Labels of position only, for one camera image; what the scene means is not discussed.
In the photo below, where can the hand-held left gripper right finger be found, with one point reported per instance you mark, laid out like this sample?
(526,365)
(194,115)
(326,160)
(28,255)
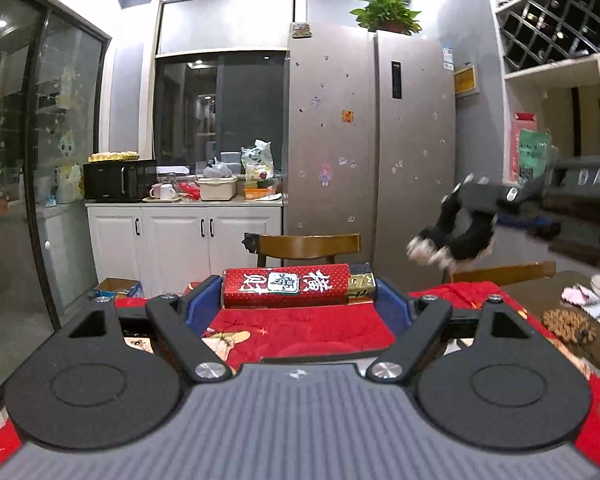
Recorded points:
(389,305)

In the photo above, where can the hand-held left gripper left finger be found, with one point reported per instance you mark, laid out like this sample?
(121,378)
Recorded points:
(206,302)

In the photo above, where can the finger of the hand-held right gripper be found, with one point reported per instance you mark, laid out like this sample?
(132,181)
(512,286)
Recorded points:
(479,237)
(442,220)

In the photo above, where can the red printed box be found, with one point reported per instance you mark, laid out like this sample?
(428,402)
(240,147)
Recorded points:
(260,287)

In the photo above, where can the white kitchen cabinet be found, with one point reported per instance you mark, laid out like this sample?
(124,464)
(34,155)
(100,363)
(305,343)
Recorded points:
(175,240)

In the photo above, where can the green plastic bag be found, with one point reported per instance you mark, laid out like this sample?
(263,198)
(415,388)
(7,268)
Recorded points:
(532,157)

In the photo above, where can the black cloth on chair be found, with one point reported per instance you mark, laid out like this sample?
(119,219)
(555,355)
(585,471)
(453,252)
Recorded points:
(250,242)

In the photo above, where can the white pink cloth item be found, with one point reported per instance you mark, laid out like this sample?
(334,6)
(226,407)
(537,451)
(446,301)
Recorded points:
(587,297)

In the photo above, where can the red printed blanket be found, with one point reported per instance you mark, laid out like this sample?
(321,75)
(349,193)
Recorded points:
(305,332)

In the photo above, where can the cardboard box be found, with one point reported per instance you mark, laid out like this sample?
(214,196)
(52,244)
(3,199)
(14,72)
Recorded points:
(115,287)

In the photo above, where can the red plastic item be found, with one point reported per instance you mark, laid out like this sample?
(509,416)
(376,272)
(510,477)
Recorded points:
(190,191)

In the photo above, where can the beige plastic basin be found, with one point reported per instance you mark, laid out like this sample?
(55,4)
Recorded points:
(217,189)

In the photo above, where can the white mug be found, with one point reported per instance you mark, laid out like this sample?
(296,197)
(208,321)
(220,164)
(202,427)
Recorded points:
(167,191)

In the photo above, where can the beige knitted scrunchie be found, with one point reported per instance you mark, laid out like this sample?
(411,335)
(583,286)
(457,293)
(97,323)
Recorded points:
(569,327)

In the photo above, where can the orange box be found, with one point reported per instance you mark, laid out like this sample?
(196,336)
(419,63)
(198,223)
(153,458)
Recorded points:
(260,193)

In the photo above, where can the silver double door refrigerator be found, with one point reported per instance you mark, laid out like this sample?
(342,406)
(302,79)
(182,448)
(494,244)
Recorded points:
(330,160)

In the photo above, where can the clear plastic bag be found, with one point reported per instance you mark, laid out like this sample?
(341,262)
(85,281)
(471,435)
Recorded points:
(217,169)

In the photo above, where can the clear plastic containers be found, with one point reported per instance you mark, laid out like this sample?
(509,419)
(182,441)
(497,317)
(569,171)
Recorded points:
(231,162)

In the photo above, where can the white wine rack shelf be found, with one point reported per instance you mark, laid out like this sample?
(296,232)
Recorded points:
(554,66)

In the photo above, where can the white green snack bag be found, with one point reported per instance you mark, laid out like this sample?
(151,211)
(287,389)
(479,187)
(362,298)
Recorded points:
(257,162)

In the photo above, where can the black microwave oven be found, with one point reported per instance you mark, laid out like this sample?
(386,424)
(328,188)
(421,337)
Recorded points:
(115,180)

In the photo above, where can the tray of yellow items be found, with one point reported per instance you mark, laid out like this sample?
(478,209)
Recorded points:
(114,155)

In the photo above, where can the dark glass window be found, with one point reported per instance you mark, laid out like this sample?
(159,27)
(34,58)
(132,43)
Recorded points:
(240,105)

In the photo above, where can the green potted plant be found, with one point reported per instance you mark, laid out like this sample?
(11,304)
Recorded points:
(387,10)

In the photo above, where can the small box on refrigerator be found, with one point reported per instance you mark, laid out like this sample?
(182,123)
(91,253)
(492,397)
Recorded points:
(301,30)

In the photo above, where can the glass sliding door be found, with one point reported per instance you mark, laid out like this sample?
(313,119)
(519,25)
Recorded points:
(15,135)

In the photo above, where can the white roller blind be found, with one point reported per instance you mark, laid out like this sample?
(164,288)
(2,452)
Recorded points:
(225,22)

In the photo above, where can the yellow wall panel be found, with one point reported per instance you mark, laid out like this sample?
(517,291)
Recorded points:
(465,79)

